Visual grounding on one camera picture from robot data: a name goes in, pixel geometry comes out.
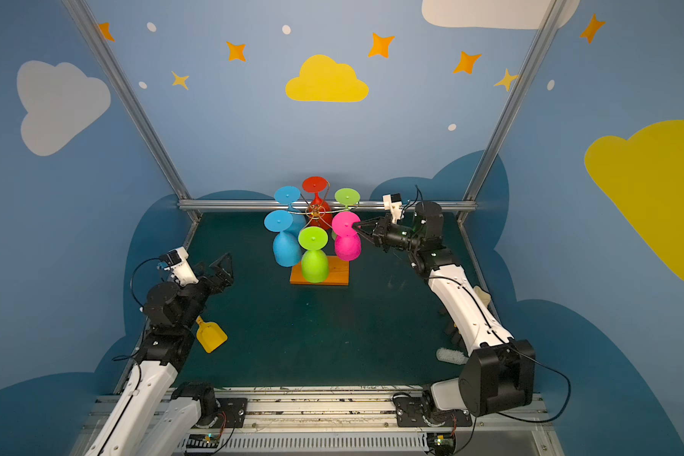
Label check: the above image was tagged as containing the pink wine glass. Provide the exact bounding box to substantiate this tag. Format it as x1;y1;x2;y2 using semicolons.
332;212;362;261

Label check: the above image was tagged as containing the green wine glass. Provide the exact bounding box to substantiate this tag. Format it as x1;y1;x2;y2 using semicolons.
332;188;360;239
298;226;330;283

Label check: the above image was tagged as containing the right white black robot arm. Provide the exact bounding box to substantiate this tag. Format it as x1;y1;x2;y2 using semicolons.
353;201;536;417

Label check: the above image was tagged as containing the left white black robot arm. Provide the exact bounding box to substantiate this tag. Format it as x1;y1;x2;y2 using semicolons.
87;247;235;455

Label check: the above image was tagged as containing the red wine glass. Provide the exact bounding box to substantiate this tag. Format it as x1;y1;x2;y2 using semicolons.
302;176;334;230

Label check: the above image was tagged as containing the front blue wine glass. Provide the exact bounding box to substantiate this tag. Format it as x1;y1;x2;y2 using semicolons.
264;210;302;268

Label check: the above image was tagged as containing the blue wine glass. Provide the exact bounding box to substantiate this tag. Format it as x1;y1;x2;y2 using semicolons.
264;210;302;268
274;186;307;237

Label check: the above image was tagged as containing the back blue wine glass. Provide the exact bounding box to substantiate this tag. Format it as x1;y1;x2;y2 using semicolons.
274;186;307;237

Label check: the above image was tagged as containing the yellow toy shovel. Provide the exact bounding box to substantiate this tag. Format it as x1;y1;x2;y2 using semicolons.
196;317;228;353

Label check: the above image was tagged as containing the back aluminium crossbar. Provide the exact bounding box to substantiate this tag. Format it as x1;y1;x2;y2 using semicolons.
178;199;477;213

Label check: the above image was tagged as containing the yellow black work glove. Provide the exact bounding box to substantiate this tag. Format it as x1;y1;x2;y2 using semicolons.
443;287;492;349

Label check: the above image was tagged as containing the white cleaning brush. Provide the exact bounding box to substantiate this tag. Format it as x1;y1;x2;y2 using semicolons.
435;348;469;366

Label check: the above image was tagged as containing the left small circuit board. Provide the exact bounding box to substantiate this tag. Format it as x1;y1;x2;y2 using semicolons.
182;433;223;455

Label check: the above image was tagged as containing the small circuit board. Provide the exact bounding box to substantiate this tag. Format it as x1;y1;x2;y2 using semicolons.
182;433;223;455
425;433;456;456

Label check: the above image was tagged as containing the right small circuit board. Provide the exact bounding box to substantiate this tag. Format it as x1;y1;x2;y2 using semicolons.
425;433;456;456

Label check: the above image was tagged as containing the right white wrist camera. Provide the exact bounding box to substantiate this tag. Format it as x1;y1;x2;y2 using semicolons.
383;193;404;224

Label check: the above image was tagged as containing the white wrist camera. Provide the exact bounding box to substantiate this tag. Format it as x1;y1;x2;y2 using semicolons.
383;193;404;224
160;247;199;287

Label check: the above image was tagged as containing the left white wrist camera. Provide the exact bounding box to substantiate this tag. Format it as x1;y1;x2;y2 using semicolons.
160;247;199;287

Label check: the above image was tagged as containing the wooden base wire glass rack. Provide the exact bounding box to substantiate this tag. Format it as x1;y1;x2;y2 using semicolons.
290;227;350;286

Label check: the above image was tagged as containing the aluminium rail base frame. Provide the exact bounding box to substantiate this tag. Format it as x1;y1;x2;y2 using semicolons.
70;386;565;456

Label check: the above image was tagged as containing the right aluminium frame post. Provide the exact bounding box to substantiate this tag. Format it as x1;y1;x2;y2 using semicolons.
463;0;567;204

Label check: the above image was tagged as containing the aluminium frame post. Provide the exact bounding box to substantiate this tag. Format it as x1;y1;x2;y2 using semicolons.
62;0;201;222
463;0;567;204

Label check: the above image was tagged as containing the left aluminium frame post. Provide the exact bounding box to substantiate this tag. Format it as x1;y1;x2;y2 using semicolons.
62;0;201;222

